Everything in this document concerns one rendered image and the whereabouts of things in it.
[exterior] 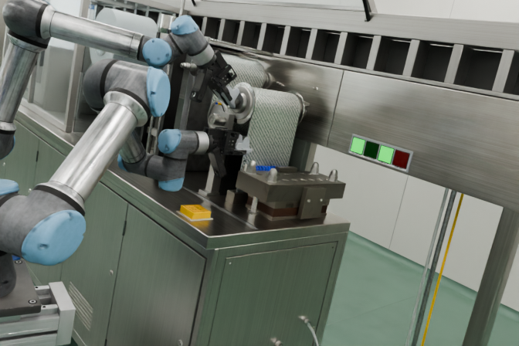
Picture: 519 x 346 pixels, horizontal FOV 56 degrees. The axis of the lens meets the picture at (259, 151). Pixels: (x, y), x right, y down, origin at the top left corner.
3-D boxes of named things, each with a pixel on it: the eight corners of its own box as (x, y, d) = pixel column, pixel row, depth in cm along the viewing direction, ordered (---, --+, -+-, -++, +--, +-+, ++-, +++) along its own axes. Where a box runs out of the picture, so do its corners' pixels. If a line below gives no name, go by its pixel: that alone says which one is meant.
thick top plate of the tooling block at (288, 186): (235, 187, 168) (238, 170, 167) (311, 185, 195) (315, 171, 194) (266, 202, 157) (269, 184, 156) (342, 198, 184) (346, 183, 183)
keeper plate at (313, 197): (296, 217, 169) (303, 187, 167) (315, 215, 176) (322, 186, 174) (301, 219, 167) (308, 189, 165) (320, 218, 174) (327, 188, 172)
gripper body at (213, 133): (242, 132, 164) (213, 130, 156) (236, 157, 165) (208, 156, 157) (228, 127, 169) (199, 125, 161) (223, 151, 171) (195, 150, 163)
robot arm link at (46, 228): (2, 259, 101) (131, 83, 132) (62, 281, 97) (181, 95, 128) (-28, 231, 92) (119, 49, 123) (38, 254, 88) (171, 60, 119)
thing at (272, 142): (240, 169, 173) (250, 119, 170) (286, 170, 189) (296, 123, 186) (241, 170, 173) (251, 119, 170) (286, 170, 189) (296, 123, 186)
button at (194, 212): (179, 212, 152) (180, 205, 151) (197, 211, 157) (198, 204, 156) (191, 220, 147) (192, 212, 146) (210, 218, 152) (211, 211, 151)
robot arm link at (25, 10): (-9, -16, 128) (174, 35, 135) (8, -10, 139) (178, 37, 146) (-16, 28, 130) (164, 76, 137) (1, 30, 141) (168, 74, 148)
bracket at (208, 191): (197, 191, 178) (212, 110, 173) (211, 191, 183) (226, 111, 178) (205, 196, 175) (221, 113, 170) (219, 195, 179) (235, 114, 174)
